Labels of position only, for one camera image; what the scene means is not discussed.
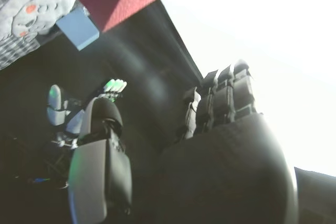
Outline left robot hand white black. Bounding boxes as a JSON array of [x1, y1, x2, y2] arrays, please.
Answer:
[[67, 58, 300, 224]]

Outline blue foam block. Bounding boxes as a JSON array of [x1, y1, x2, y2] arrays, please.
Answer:
[[56, 8, 100, 51]]

